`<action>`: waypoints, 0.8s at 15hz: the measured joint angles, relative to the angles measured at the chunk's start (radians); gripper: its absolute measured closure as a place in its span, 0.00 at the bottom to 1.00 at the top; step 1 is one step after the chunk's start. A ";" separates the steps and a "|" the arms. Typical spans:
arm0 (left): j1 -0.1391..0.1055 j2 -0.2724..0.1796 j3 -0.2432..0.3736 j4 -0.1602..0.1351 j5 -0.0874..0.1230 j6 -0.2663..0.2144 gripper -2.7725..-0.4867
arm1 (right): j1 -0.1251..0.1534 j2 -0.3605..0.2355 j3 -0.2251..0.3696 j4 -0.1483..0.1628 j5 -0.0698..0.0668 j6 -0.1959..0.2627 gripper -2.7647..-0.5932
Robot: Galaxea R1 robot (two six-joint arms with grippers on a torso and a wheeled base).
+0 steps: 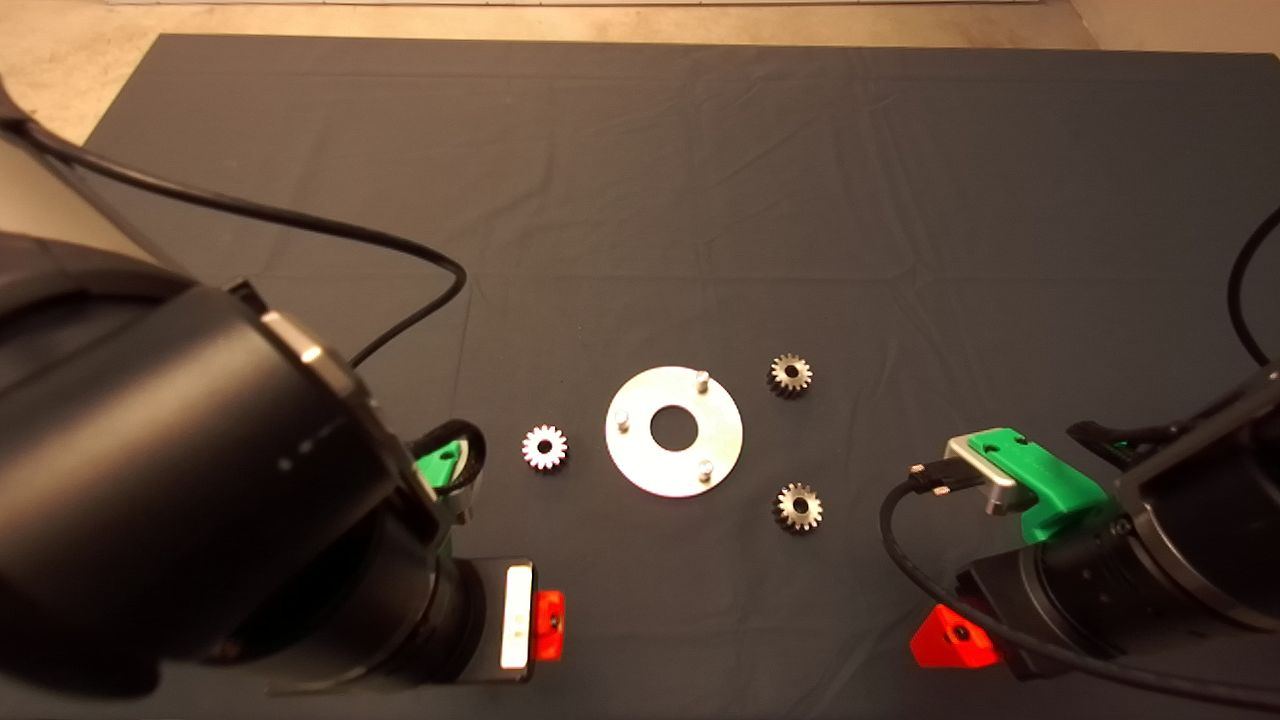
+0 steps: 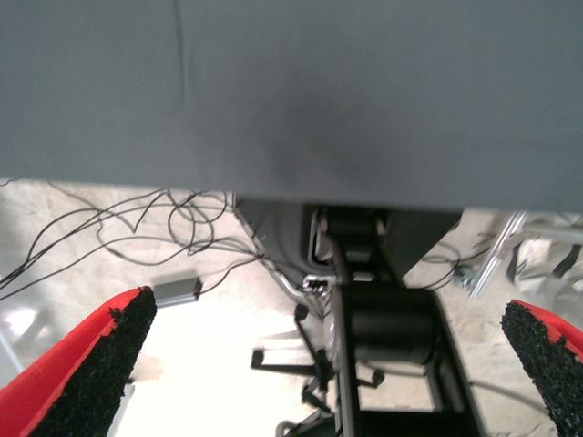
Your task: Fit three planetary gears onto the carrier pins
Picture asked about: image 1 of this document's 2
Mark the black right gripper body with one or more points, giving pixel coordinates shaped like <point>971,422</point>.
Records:
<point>1010,610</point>

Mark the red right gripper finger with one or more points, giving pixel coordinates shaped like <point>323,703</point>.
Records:
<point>955,645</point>

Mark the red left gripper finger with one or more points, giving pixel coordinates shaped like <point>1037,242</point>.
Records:
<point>549,625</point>

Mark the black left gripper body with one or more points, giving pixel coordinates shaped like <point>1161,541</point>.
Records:
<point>485,620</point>

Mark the small steel planetary gear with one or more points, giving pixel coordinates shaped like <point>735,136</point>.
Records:
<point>812,508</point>
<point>556,447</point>
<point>803,374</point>

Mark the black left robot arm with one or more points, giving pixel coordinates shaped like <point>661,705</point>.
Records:
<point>150,450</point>

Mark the round metal carrier plate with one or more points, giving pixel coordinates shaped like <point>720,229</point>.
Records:
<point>640,460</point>

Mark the dark grey table cloth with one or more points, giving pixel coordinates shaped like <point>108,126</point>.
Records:
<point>640,200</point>

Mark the silver right camera box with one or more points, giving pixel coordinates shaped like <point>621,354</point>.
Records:
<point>1000,488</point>

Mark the green right camera mount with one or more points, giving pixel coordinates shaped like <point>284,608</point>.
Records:
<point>1050,480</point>

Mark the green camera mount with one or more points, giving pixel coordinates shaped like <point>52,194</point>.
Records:
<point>437,463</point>
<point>1050,480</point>

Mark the green left camera mount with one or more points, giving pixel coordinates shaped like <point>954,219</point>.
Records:
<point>437,463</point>

